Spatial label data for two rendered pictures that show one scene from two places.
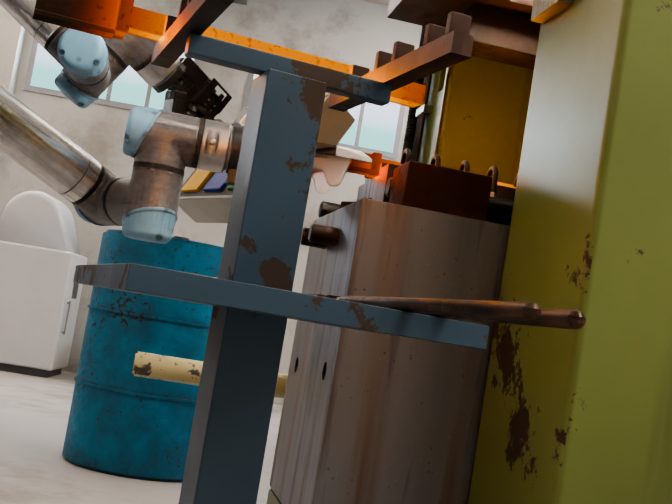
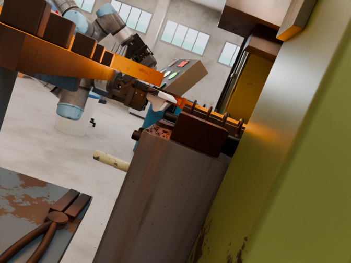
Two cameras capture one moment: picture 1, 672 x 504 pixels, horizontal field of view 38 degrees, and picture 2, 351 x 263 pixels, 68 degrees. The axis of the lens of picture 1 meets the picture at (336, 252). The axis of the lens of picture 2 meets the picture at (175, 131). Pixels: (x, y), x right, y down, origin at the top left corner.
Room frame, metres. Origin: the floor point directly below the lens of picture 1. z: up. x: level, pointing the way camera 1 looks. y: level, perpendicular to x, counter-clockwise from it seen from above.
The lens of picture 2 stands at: (0.73, -0.20, 1.01)
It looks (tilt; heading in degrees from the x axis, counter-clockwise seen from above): 8 degrees down; 11
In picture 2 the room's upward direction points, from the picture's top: 22 degrees clockwise
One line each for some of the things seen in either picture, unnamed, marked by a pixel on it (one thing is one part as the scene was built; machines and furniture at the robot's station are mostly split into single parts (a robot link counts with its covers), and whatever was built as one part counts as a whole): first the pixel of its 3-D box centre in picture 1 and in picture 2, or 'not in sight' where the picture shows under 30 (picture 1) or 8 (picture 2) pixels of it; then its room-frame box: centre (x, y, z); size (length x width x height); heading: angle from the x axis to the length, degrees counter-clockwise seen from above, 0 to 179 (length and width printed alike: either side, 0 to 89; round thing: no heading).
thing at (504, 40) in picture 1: (551, 48); (298, 57); (1.54, -0.29, 1.24); 0.30 x 0.07 x 0.06; 100
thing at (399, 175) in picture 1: (439, 195); (198, 133); (1.35, -0.13, 0.95); 0.12 x 0.09 x 0.07; 100
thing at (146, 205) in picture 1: (146, 203); (72, 99); (1.45, 0.29, 0.88); 0.11 x 0.08 x 0.11; 42
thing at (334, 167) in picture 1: (337, 167); (159, 102); (1.43, 0.02, 0.98); 0.09 x 0.03 x 0.06; 73
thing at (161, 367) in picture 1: (252, 381); (138, 172); (1.84, 0.11, 0.62); 0.44 x 0.05 x 0.05; 100
